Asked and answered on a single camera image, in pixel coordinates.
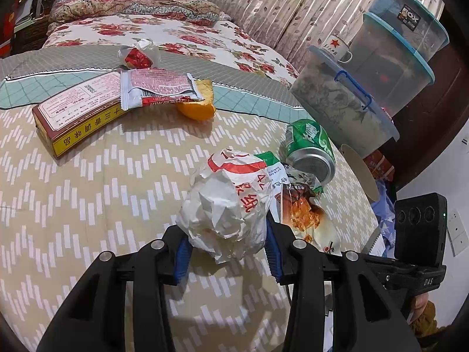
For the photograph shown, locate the clear teal-rimmed bin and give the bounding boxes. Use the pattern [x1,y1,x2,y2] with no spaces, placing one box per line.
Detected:
[344,13,435,116]
[369,0,449,61]

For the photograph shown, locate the round cardboard disc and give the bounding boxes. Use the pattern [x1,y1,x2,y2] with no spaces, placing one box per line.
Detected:
[340,144,379,203]

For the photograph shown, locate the beige chevron quilt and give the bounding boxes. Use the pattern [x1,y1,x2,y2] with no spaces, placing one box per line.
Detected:
[1,45,378,351]

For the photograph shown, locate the floral bed sheet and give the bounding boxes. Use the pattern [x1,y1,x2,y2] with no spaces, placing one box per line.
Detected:
[44,14,298,87]

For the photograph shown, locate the green soda can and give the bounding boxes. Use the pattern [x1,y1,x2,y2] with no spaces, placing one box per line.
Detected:
[279,119,335,185]

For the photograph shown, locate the middle clear teal-rimmed bin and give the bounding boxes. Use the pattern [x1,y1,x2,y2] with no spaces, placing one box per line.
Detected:
[344,13,435,116]

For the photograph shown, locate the floral patchwork pillow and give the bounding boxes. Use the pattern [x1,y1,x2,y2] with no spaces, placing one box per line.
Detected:
[49,0,223,26]

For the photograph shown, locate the person's right hand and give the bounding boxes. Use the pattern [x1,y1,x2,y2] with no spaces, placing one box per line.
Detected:
[409,292,429,323]

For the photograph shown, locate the beige leaf pattern curtain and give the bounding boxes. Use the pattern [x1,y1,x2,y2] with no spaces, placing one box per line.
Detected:
[209,0,373,70]

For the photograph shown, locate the yellow pink cardboard box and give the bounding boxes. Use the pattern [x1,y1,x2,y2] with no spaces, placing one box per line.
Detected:
[32,71,125,159]

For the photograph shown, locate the orange food picture wrapper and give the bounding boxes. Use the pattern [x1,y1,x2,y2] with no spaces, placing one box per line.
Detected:
[274,175,342,255]

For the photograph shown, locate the clear bin with blue handle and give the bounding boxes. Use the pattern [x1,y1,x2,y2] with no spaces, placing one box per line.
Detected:
[290,46,400,158]

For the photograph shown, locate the white paper wrapper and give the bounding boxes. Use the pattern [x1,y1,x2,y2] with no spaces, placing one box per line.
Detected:
[176,147,289,264]

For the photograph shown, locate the top clear teal-rimmed bin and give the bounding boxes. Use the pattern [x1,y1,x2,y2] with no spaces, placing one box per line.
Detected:
[369,0,449,61]

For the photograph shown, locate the crumpled white red tissue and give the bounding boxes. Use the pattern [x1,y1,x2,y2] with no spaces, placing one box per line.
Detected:
[118,39,162,69]

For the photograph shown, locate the red white snack wrapper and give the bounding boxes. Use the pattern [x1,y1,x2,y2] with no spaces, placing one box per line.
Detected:
[121,68,204,111]

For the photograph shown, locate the white enamel mug red star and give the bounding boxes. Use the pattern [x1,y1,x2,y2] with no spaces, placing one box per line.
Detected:
[321,34,353,63]

